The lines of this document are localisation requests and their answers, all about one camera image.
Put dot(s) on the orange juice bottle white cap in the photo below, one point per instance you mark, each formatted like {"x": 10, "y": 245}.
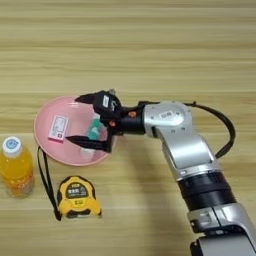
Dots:
{"x": 16, "y": 170}

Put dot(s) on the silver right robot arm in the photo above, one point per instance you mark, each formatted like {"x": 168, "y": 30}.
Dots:
{"x": 190, "y": 143}

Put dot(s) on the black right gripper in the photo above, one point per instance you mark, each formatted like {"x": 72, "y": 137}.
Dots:
{"x": 131, "y": 123}

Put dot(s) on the white green glue stick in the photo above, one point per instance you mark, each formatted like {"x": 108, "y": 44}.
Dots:
{"x": 96, "y": 128}

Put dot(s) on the small pink white box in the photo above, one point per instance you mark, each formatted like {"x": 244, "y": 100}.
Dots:
{"x": 58, "y": 128}

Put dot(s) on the pink round plate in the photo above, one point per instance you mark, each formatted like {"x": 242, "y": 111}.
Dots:
{"x": 60, "y": 153}

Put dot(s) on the yellow black tape measure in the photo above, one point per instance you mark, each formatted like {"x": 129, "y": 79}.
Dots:
{"x": 78, "y": 198}

